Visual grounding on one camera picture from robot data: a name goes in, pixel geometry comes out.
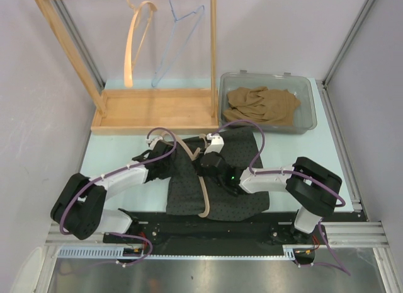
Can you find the dark grey dotted skirt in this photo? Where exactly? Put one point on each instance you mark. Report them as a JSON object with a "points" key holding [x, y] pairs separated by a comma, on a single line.
{"points": [[239, 149]]}

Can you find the aluminium frame post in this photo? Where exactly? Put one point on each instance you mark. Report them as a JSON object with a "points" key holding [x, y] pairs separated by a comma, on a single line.
{"points": [[80, 44], [348, 41]]}

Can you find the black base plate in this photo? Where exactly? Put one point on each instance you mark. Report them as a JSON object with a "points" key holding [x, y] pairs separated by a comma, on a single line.
{"points": [[189, 235]]}

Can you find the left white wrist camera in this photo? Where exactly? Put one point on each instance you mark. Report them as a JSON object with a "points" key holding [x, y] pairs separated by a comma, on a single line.
{"points": [[157, 141]]}

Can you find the white rounded object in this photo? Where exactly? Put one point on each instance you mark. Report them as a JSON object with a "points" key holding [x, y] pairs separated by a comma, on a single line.
{"points": [[28, 275]]}

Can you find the tan cloth garment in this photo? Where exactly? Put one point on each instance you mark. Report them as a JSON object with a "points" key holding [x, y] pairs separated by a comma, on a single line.
{"points": [[262, 105]]}

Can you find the light wooden hanger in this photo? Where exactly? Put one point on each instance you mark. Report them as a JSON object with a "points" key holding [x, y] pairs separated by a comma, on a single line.
{"points": [[130, 60]]}

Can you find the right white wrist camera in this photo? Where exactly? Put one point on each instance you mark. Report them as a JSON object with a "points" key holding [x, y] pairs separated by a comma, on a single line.
{"points": [[215, 143]]}

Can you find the right aluminium frame post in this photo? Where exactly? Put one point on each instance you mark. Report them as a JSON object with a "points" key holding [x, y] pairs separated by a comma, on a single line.
{"points": [[348, 41]]}

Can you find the white slotted cable duct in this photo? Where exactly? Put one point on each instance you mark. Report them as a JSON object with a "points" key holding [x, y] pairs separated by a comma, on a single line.
{"points": [[126, 253]]}

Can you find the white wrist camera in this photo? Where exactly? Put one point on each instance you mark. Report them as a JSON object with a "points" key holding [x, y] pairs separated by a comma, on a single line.
{"points": [[215, 143], [157, 141]]}

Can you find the wooden clothes rack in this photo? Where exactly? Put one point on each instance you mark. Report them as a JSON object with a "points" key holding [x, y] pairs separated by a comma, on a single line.
{"points": [[131, 111]]}

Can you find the left aluminium frame post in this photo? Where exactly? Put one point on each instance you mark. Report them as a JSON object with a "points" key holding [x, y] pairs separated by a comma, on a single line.
{"points": [[80, 44]]}

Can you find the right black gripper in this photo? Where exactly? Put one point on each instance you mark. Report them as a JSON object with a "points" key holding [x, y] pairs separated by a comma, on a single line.
{"points": [[199, 170]]}

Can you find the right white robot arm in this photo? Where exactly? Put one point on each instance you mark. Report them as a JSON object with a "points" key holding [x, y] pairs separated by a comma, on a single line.
{"points": [[313, 186]]}

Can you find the clear plastic bin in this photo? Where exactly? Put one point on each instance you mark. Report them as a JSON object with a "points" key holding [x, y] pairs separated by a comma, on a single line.
{"points": [[304, 116]]}

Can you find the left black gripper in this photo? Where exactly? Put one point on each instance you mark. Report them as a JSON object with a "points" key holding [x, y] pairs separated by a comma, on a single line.
{"points": [[168, 173]]}

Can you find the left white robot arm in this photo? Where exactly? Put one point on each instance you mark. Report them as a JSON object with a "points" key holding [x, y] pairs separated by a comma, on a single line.
{"points": [[80, 208]]}

